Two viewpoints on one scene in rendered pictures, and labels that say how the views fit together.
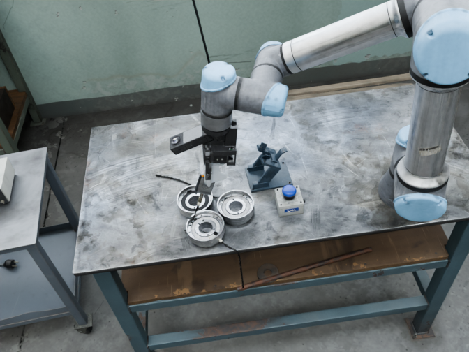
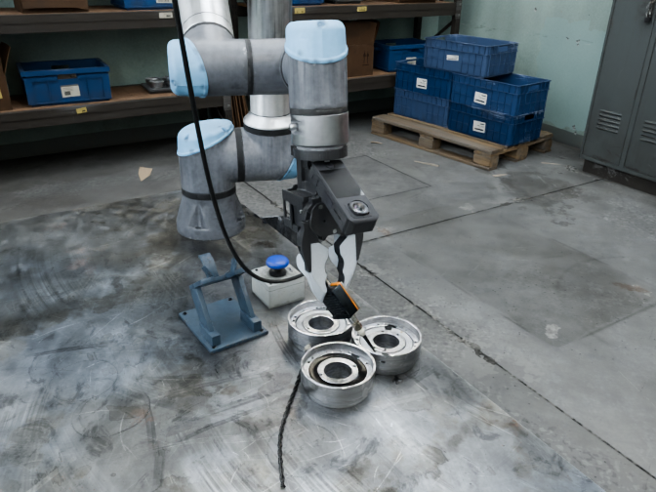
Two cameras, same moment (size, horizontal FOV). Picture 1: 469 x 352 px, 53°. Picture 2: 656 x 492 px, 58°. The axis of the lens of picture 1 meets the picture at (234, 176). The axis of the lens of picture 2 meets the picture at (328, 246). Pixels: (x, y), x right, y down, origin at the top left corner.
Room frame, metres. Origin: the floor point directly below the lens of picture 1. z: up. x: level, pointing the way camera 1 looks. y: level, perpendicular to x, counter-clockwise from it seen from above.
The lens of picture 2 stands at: (1.24, 0.69, 1.35)
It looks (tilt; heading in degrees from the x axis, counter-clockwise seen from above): 26 degrees down; 240
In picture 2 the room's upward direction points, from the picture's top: 1 degrees clockwise
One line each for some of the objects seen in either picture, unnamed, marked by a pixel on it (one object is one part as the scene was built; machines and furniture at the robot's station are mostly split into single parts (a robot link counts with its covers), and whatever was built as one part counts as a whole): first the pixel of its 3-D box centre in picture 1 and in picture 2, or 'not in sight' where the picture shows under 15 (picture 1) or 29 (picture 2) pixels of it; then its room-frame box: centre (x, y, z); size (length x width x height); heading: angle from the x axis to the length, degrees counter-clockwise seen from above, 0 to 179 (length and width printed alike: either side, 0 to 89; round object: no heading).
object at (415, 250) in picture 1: (275, 238); not in sight; (1.03, -0.13, 0.40); 1.17 x 0.59 x 0.80; 92
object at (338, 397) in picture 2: (195, 202); (337, 375); (0.89, 0.12, 0.82); 0.10 x 0.10 x 0.04
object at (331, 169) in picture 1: (274, 166); (187, 330); (1.03, -0.13, 0.79); 1.20 x 0.60 x 0.02; 92
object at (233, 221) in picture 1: (236, 208); (320, 327); (0.86, 0.01, 0.82); 0.10 x 0.10 x 0.04
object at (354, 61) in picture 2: not in sight; (342, 46); (-1.39, -3.70, 0.67); 0.52 x 0.43 x 0.43; 2
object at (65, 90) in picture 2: not in sight; (64, 81); (0.78, -3.61, 0.56); 0.52 x 0.38 x 0.22; 179
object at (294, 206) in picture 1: (290, 200); (276, 281); (0.86, -0.15, 0.82); 0.08 x 0.07 x 0.05; 92
